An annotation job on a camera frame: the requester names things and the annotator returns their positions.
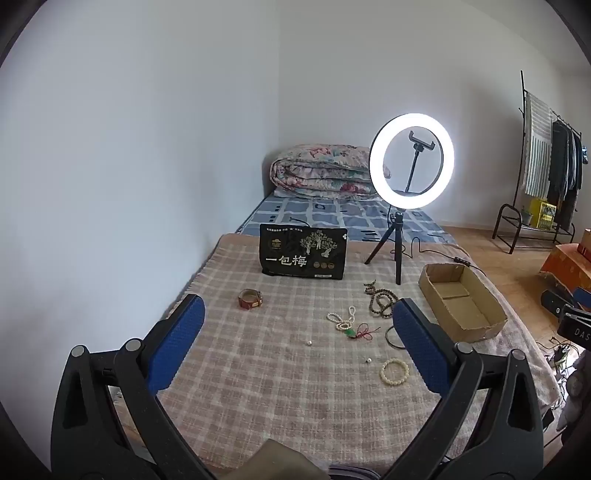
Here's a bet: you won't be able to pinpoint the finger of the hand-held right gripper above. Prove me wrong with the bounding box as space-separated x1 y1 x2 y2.
540 286 591 320

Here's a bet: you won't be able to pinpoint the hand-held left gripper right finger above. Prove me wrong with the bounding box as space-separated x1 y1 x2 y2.
383 298 546 480

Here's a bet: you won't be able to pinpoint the white ring light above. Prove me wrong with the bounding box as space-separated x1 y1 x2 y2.
368 111 455 204

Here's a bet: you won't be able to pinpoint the tangle of floor cables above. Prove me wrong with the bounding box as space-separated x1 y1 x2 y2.
547 336 575 384

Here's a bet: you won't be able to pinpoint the black metal clothes rack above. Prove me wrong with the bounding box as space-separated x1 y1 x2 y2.
492 71 578 254

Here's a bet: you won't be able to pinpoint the cardboard box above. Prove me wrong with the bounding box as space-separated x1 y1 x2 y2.
419 263 508 343

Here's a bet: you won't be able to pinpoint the black cable with controller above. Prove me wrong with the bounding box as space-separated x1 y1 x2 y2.
392 237 490 278

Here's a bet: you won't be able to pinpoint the blue patterned bed sheet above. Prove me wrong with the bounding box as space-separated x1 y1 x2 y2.
235 193 455 243

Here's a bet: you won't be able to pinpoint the brown wooden bead necklace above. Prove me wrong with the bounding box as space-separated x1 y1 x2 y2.
364 282 400 317

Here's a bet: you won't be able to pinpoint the black snack bag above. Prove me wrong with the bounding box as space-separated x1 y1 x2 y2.
259 224 348 280

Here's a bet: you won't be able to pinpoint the black gooseneck phone holder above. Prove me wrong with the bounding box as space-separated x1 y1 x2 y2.
405 130 435 195

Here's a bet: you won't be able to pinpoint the cream bead bracelet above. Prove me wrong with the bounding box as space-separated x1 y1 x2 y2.
380 359 410 386

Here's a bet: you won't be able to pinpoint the yellow box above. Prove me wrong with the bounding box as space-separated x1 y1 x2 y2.
529 198 557 230

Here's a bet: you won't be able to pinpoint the white pearl bracelet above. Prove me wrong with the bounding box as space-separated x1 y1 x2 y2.
327 307 357 330

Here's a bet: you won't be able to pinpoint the striped hanging cloth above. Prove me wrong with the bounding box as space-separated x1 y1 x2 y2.
524 91 553 197

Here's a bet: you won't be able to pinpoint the orange wooden cabinet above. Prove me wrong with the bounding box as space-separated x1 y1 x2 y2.
539 244 591 291

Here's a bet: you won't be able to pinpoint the black tripod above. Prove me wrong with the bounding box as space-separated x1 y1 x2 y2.
365 203 407 284

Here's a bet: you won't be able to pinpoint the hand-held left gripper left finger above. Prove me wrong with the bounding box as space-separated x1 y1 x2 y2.
50 294 218 480

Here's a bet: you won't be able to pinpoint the dark hanging clothes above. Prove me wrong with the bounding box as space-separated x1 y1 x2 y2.
548 119 583 217

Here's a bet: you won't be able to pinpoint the folded floral quilt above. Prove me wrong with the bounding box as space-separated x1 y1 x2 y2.
270 144 384 200

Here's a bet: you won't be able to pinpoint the green jade pendant red cord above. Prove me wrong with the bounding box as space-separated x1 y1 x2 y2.
344 324 382 341

